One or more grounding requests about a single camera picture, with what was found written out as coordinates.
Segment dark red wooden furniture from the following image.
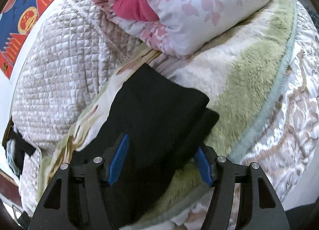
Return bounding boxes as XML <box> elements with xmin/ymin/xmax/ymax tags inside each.
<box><xmin>0</xmin><ymin>171</ymin><xmax>22</xmax><ymax>207</ymax></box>

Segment black pants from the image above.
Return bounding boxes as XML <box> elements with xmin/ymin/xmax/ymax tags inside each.
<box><xmin>71</xmin><ymin>64</ymin><xmax>219</xmax><ymax>227</ymax></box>

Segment red blue wall poster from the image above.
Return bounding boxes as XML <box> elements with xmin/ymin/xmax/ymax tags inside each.
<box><xmin>1</xmin><ymin>0</ymin><xmax>54</xmax><ymax>79</ymax></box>

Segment pink floral folded quilt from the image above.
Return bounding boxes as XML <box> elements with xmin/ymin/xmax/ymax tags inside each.
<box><xmin>92</xmin><ymin>0</ymin><xmax>270</xmax><ymax>59</ymax></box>

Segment beige patterned bed sheet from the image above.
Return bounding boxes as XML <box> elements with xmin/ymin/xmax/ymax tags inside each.
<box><xmin>227</xmin><ymin>0</ymin><xmax>318</xmax><ymax>200</ymax></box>

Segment quilted grey floral bedspread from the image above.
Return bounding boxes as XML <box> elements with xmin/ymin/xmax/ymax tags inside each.
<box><xmin>11</xmin><ymin>0</ymin><xmax>141</xmax><ymax>215</ymax></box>

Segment floral fleece blanket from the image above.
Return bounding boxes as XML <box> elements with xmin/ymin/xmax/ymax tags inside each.
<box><xmin>37</xmin><ymin>0</ymin><xmax>298</xmax><ymax>230</ymax></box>

